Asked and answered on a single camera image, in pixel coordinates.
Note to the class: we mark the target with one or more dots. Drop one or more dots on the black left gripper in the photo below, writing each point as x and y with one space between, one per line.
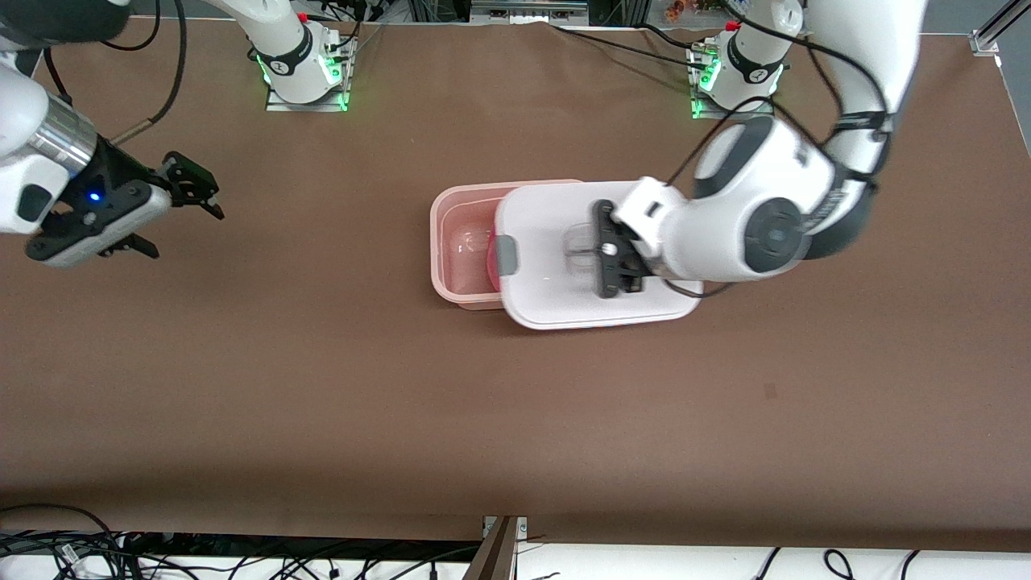
627 264

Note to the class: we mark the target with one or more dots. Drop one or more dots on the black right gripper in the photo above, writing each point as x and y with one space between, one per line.
122 179

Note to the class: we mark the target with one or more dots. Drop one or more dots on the white box lid grey clips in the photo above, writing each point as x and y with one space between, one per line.
548 298

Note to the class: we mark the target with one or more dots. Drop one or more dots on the pink plush toy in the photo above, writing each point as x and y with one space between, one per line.
493 270

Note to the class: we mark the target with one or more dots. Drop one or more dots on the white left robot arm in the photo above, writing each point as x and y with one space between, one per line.
765 225

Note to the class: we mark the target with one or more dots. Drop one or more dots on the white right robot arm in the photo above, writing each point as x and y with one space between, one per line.
24 113

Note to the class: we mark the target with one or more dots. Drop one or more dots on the pink translucent plastic box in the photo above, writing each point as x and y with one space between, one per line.
451 242

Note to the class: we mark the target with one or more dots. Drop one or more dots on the brown paper table cover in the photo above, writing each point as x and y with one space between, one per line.
515 419

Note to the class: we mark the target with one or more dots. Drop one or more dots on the colourful background figure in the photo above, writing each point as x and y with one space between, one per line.
685 8

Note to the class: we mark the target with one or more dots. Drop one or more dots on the brown support beam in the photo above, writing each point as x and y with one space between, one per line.
491 556

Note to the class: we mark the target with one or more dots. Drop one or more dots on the aluminium corner profile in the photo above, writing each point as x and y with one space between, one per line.
987 39

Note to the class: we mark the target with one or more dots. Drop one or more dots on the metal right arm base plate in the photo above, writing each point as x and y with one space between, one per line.
306 105

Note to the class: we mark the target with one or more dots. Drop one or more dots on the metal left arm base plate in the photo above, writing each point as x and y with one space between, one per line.
701 109

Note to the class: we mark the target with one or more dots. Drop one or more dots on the metal table edge bracket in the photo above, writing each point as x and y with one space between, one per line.
522 525

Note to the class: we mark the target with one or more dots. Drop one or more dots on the aluminium background frame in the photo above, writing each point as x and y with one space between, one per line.
527 10

